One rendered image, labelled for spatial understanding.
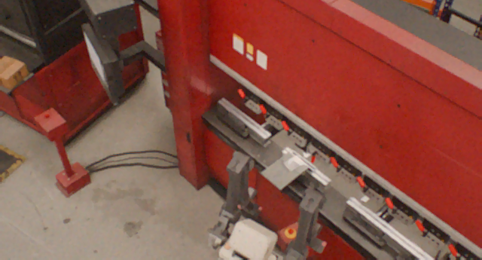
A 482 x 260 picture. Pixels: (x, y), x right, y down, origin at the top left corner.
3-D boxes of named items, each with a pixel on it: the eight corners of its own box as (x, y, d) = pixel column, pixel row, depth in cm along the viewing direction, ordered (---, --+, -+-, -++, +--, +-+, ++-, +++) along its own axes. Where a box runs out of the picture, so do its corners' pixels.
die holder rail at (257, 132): (218, 110, 417) (217, 101, 410) (224, 106, 420) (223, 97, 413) (264, 147, 392) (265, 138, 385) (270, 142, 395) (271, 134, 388)
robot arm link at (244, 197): (231, 155, 291) (248, 164, 287) (237, 148, 294) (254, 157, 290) (232, 203, 322) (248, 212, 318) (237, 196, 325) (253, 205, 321)
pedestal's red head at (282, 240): (276, 241, 365) (277, 226, 352) (296, 230, 370) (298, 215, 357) (292, 265, 353) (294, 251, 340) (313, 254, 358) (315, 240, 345)
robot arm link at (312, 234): (303, 193, 274) (322, 203, 270) (309, 185, 278) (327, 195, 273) (297, 239, 306) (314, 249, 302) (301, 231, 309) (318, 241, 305)
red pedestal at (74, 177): (54, 184, 479) (27, 117, 418) (79, 169, 490) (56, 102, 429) (66, 198, 469) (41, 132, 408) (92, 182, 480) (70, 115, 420)
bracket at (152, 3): (106, 5, 380) (105, -4, 375) (135, -8, 391) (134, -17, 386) (141, 32, 360) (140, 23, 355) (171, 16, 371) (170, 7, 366)
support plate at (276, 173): (260, 173, 362) (260, 172, 361) (288, 152, 374) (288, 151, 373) (280, 190, 353) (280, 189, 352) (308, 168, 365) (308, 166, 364)
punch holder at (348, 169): (333, 171, 339) (337, 154, 327) (342, 163, 343) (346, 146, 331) (352, 185, 332) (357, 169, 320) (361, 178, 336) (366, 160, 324)
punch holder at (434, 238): (416, 234, 310) (423, 217, 298) (425, 224, 314) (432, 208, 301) (440, 252, 302) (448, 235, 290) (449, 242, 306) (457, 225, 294)
